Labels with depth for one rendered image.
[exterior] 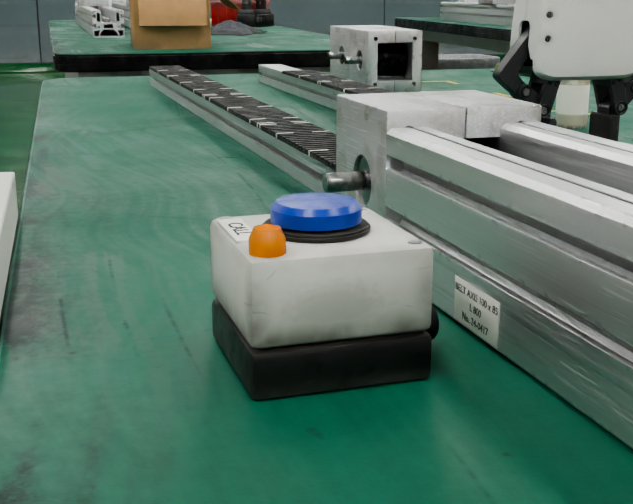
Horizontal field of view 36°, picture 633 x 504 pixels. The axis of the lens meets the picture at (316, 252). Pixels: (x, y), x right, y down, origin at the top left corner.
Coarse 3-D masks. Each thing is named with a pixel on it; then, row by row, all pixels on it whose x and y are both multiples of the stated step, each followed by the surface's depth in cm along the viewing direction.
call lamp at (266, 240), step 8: (264, 224) 39; (272, 224) 39; (256, 232) 39; (264, 232) 38; (272, 232) 38; (280, 232) 39; (248, 240) 39; (256, 240) 38; (264, 240) 38; (272, 240) 38; (280, 240) 39; (256, 248) 39; (264, 248) 38; (272, 248) 38; (280, 248) 39; (256, 256) 39; (264, 256) 38; (272, 256) 39
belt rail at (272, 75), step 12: (264, 72) 167; (276, 72) 159; (276, 84) 160; (288, 84) 155; (300, 84) 147; (312, 84) 141; (300, 96) 147; (312, 96) 142; (324, 96) 138; (336, 96) 131; (336, 108) 132
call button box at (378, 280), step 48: (240, 240) 41; (288, 240) 41; (336, 240) 41; (384, 240) 41; (240, 288) 40; (288, 288) 39; (336, 288) 39; (384, 288) 40; (240, 336) 41; (288, 336) 39; (336, 336) 40; (384, 336) 41; (432, 336) 45; (288, 384) 40; (336, 384) 41
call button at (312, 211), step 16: (272, 208) 42; (288, 208) 41; (304, 208) 41; (320, 208) 41; (336, 208) 41; (352, 208) 42; (288, 224) 41; (304, 224) 41; (320, 224) 41; (336, 224) 41; (352, 224) 42
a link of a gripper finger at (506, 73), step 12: (528, 36) 77; (516, 48) 77; (528, 48) 77; (504, 60) 77; (516, 60) 77; (504, 72) 77; (516, 72) 77; (504, 84) 77; (516, 84) 77; (516, 96) 78
